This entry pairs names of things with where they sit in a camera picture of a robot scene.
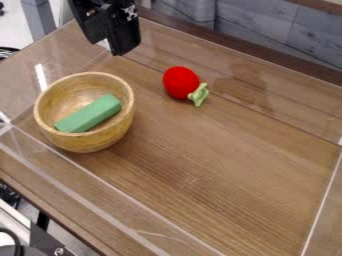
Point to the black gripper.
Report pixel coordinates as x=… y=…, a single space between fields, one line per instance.
x=121 y=22

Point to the green rectangular block stick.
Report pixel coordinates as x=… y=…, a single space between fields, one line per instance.
x=91 y=115

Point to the brown wooden bowl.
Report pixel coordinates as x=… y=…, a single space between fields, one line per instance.
x=69 y=94

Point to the red plush strawberry toy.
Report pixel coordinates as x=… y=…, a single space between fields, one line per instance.
x=183 y=86

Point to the black equipment bottom left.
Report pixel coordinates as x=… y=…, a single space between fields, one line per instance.
x=31 y=242

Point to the clear acrylic front wall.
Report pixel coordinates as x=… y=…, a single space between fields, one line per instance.
x=112 y=222

